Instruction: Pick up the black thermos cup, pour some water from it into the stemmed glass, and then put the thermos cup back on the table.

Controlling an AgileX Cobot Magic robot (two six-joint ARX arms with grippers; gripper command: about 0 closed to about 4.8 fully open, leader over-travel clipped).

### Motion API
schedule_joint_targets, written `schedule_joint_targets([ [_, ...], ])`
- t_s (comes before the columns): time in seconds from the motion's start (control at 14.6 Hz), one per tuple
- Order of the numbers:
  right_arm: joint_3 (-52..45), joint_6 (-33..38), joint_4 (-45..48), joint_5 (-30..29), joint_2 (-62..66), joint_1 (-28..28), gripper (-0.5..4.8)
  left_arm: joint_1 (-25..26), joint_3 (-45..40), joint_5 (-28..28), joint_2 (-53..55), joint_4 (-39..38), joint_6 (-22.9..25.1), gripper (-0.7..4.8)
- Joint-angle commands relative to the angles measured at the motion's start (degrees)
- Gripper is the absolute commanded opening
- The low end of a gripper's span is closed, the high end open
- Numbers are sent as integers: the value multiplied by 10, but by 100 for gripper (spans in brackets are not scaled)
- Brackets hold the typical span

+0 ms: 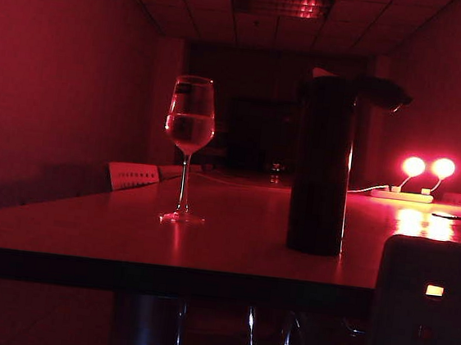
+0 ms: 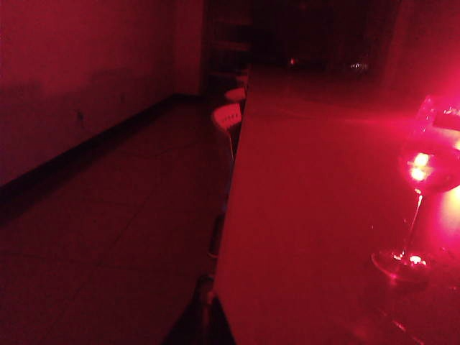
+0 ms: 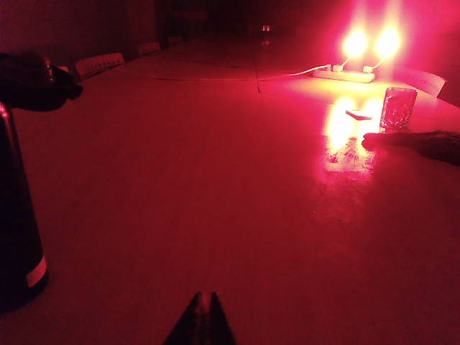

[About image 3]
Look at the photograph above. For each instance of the white power strip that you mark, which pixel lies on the white power strip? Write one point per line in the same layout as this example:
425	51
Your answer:
343	75

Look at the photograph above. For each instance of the small distant glass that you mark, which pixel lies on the small distant glass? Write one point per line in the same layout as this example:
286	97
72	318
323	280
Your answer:
266	28

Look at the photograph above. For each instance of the textured glass tumbler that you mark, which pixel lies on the textured glass tumbler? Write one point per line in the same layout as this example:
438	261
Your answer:
398	108

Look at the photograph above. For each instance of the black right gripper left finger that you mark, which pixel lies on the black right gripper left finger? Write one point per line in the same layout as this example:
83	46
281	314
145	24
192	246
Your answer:
194	323

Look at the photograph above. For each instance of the round glowing plug-in lamp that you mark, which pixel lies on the round glowing plug-in lamp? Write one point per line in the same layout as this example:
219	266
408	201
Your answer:
387	43
354	45

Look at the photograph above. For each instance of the dark flat object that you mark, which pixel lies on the dark flat object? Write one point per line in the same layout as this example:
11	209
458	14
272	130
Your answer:
424	145

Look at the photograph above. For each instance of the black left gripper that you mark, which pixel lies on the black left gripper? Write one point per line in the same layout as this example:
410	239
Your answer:
32	82

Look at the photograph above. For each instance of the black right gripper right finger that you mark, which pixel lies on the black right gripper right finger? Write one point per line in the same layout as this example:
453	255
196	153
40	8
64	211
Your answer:
217	323

